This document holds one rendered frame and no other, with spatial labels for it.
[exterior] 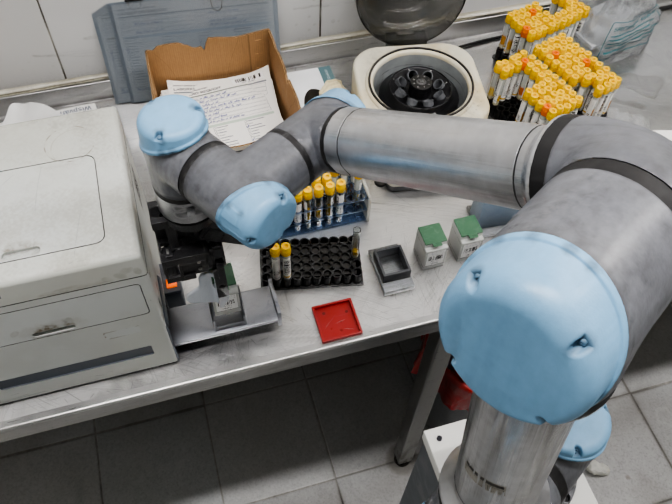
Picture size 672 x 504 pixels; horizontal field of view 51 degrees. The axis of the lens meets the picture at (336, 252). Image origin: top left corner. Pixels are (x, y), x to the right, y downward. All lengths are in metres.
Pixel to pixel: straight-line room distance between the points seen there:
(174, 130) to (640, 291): 0.49
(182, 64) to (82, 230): 0.58
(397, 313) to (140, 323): 0.42
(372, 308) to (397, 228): 0.17
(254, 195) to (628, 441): 1.65
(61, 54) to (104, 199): 0.58
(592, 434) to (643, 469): 1.32
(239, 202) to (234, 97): 0.70
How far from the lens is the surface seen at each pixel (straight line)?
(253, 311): 1.12
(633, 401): 2.24
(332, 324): 1.15
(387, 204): 1.30
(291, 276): 1.17
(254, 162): 0.74
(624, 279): 0.45
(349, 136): 0.73
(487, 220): 1.27
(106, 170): 0.98
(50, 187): 0.98
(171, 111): 0.78
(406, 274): 1.18
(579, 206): 0.47
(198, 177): 0.75
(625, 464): 2.16
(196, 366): 1.13
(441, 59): 1.43
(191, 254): 0.92
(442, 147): 0.64
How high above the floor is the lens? 1.88
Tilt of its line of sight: 55 degrees down
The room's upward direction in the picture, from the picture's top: 3 degrees clockwise
